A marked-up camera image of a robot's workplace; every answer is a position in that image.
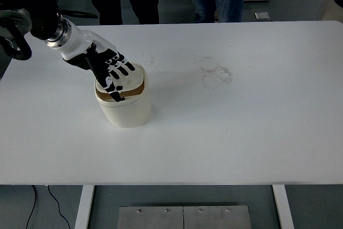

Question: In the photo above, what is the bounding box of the black floor cable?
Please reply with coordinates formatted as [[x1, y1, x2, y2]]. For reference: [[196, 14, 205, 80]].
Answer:
[[47, 185, 72, 229], [25, 185, 38, 229]]

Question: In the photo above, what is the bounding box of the cream lidded trash bin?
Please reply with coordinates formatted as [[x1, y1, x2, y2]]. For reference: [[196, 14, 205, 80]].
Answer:
[[94, 62, 152, 129]]

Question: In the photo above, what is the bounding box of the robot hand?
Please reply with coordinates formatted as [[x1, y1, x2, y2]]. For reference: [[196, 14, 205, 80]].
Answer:
[[57, 20, 136, 104]]

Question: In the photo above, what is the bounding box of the grey metal plate with screws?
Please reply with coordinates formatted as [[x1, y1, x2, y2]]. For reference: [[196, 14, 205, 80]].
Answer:
[[117, 205, 184, 229], [183, 205, 252, 229]]

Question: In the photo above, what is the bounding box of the white table leg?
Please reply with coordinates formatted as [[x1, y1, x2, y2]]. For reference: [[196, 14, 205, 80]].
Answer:
[[74, 185, 95, 229], [272, 185, 296, 229]]

